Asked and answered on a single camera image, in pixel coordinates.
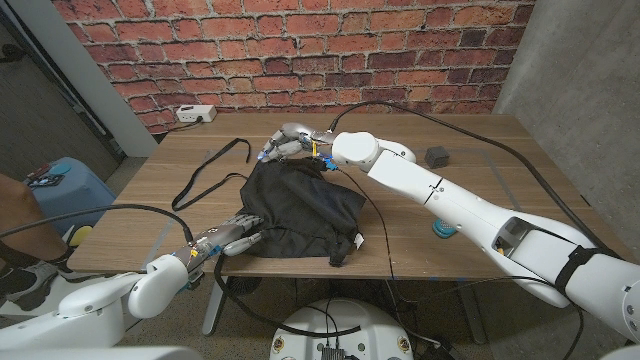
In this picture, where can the dark grey cube block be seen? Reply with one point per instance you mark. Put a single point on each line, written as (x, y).
(437, 157)

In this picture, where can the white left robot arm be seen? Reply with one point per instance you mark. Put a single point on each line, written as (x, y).
(150, 290)

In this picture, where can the small items on container lid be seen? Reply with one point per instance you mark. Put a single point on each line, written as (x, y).
(45, 177)

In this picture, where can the blue plastic stool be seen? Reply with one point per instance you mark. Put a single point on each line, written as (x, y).
(70, 195)

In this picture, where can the metal table leg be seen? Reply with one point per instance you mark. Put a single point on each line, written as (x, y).
(215, 310)
(470, 310)

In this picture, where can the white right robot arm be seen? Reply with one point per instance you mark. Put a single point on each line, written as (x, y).
(450, 200)

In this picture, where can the grey black sneaker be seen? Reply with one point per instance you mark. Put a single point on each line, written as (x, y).
(25, 285)

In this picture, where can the teal perforated block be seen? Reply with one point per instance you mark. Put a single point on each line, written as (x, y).
(441, 230)

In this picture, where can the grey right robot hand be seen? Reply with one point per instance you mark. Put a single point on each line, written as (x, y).
(295, 140)

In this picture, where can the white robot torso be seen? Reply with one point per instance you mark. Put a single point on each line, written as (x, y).
(345, 320)

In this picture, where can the red brick printed backdrop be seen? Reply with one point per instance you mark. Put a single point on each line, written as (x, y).
(300, 50)

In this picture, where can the white power strip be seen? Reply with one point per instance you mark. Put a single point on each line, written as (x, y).
(195, 113)

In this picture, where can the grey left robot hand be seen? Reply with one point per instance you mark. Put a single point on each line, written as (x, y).
(225, 235)

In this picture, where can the black round fan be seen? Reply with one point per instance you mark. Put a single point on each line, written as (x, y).
(240, 285)

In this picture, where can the yellow white object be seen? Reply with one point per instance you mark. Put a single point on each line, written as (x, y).
(81, 234)

